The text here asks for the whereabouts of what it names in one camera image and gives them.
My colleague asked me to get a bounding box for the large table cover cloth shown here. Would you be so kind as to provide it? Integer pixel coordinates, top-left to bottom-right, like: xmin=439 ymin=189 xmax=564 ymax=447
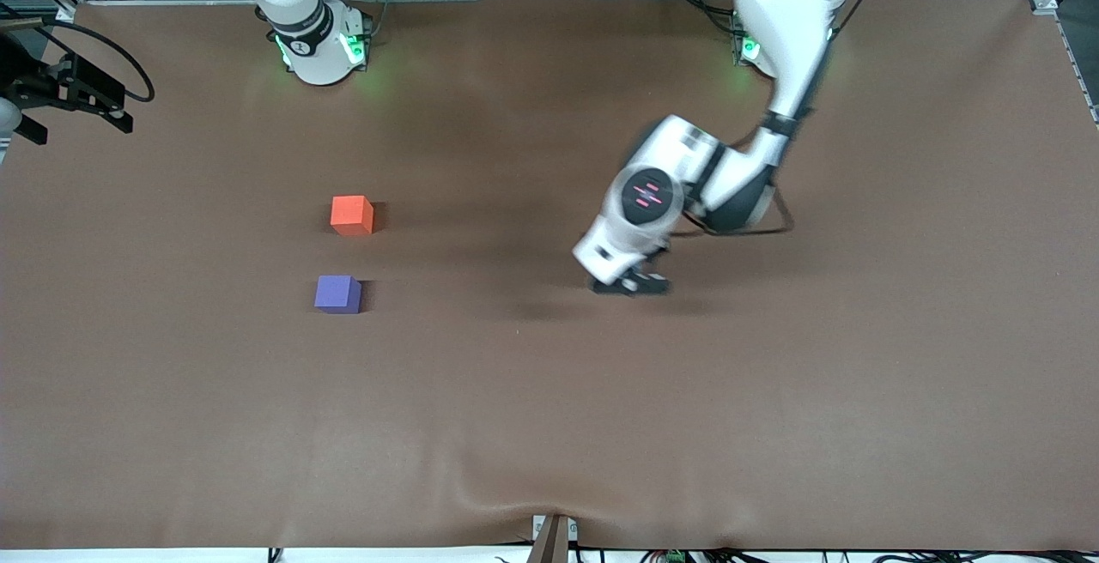
xmin=0 ymin=0 xmax=1099 ymax=551

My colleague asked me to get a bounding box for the brown wooden piece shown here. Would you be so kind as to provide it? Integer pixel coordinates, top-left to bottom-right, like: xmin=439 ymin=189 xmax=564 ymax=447
xmin=528 ymin=513 xmax=572 ymax=563

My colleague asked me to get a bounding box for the purple foam block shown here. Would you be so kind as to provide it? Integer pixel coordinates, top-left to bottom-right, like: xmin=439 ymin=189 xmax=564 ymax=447
xmin=314 ymin=275 xmax=362 ymax=315

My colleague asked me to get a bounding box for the orange foam block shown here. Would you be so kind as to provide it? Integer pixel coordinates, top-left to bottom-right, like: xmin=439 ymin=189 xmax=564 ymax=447
xmin=331 ymin=196 xmax=375 ymax=236

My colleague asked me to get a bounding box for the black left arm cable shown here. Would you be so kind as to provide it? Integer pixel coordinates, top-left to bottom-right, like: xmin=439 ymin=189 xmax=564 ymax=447
xmin=678 ymin=117 xmax=796 ymax=239

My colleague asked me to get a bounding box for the aluminium table corner rail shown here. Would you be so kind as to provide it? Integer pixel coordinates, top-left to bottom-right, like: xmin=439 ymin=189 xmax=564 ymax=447
xmin=1026 ymin=0 xmax=1099 ymax=126

